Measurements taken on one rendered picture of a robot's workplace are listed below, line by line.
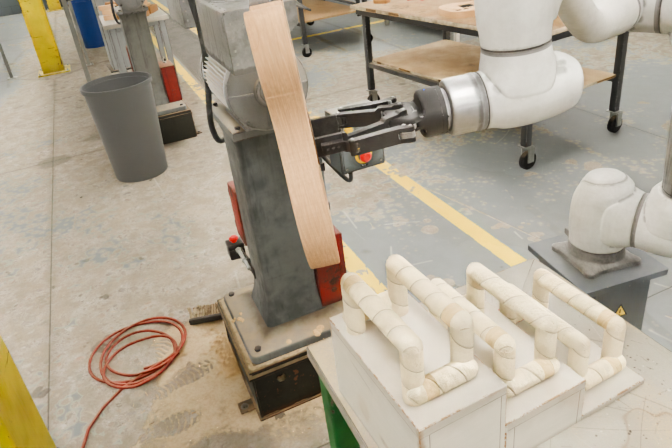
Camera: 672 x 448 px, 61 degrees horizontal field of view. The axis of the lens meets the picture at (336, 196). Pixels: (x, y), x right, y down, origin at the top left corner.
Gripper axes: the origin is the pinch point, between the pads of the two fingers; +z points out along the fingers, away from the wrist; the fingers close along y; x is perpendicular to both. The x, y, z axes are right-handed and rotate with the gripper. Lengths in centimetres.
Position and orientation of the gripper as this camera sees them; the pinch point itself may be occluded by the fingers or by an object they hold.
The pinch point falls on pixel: (314, 137)
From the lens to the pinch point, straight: 88.4
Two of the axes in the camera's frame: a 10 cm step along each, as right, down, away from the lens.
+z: -9.8, 2.2, -0.1
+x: -1.8, -8.5, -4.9
